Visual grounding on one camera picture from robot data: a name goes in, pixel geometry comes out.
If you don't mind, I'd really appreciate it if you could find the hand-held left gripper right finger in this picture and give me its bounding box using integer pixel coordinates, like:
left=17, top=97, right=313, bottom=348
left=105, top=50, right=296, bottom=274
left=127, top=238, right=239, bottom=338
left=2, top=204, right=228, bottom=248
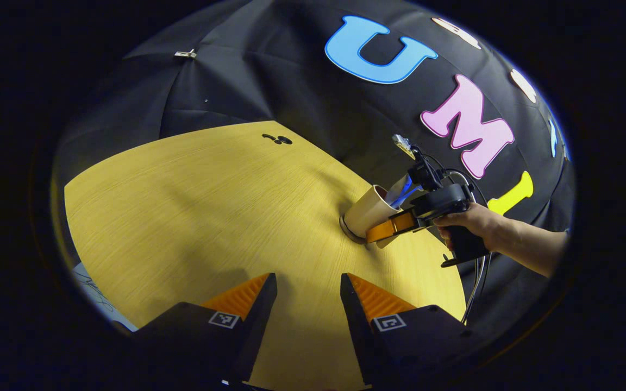
left=340, top=273, right=477, bottom=387

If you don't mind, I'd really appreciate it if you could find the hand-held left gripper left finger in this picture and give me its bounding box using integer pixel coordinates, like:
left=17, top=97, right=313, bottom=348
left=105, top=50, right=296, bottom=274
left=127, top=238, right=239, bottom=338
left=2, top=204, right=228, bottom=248
left=127, top=273, right=278, bottom=387

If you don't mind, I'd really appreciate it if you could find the beige cup with wooden handle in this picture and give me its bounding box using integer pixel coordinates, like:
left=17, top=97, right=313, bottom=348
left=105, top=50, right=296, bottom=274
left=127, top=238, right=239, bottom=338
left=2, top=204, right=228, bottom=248
left=344, top=185, right=400, bottom=249

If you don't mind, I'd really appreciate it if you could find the white toothpaste tube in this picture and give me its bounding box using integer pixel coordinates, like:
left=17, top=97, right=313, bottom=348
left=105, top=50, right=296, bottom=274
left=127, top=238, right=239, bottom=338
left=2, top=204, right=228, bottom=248
left=385, top=174, right=417, bottom=207

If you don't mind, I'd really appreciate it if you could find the round cork coaster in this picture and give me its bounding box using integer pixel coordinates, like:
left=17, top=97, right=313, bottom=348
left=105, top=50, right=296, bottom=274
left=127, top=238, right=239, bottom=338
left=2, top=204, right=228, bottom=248
left=339, top=213, right=369, bottom=245

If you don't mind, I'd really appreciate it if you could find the wooden desktop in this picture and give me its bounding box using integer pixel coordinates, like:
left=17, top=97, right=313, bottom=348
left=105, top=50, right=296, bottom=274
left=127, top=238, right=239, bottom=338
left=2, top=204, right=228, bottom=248
left=64, top=121, right=467, bottom=391

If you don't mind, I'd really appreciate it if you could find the white paper sheet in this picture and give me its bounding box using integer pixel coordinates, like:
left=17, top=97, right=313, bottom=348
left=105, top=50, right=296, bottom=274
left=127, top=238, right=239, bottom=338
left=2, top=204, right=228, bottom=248
left=71, top=263, right=137, bottom=332

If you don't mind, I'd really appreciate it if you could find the black backdrop cloth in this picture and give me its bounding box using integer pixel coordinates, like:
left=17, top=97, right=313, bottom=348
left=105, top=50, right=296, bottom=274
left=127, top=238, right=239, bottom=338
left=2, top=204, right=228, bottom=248
left=52, top=0, right=577, bottom=326

